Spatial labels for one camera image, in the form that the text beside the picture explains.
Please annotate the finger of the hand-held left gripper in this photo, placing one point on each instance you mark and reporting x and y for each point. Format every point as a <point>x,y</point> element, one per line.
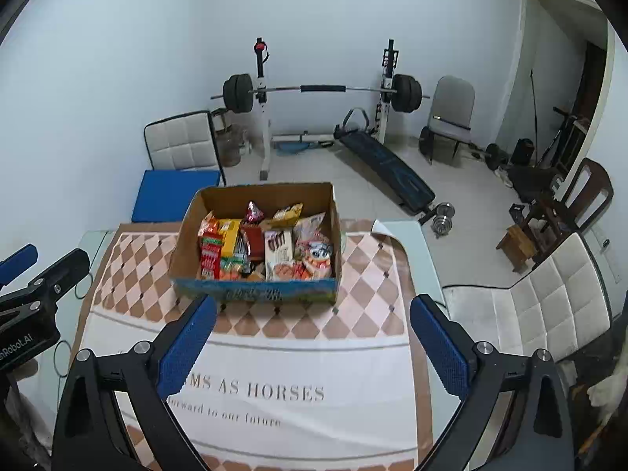
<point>19,262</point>
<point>59,274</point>

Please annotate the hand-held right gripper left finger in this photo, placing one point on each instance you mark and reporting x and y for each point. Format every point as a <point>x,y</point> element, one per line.
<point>189,348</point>

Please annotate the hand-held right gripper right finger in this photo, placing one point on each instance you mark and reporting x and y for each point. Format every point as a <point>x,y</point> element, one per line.
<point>439,348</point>

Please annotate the cardboard box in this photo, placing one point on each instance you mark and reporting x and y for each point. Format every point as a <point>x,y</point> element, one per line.
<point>196,235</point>

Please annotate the pile of mixed snack packets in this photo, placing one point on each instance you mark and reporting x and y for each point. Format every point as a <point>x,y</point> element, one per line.
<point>274,255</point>

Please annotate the printed checkered tablecloth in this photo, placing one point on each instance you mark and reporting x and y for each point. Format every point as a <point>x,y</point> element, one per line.
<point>294,353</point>

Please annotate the chrome dumbbell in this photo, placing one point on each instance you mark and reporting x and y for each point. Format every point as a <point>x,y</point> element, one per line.
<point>444,208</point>
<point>441,228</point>

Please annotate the white quilted chair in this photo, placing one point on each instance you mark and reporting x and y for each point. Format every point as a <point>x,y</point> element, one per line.
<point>179,142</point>
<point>554,299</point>

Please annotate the blue cushion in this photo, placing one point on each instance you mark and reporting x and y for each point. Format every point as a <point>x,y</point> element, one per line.
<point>167,196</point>

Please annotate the small wooden stool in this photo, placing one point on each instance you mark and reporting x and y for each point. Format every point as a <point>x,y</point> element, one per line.
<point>517,238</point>

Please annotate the white furry thing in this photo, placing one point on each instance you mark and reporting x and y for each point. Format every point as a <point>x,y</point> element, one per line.
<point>611,392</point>

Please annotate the black sit-up bench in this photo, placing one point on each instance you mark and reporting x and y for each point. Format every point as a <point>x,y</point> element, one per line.
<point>387,162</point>

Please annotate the black exercise machine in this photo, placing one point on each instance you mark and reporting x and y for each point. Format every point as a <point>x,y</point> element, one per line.
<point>535,176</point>

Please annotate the glass jar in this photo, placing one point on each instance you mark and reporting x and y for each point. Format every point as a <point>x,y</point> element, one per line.
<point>229,149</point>

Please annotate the black floor barbell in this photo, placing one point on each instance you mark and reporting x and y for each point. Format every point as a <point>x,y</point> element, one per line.
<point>495,153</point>

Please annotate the black cylinder speaker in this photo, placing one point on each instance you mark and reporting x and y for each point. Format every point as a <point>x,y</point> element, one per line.
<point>522,152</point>

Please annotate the blue floor exercise device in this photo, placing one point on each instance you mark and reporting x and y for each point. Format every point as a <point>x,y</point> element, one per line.
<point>294,147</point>

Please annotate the dark wooden chair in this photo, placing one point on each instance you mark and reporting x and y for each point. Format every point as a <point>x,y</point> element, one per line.
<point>596,176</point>

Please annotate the white barbell rack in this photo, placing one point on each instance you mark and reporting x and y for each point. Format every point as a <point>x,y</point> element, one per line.
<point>265,127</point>

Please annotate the grey chair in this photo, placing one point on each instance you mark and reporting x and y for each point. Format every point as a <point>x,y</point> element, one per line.
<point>454,98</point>

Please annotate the barbell with black plates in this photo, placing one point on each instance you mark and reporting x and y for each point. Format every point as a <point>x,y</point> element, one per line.
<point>324,89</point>

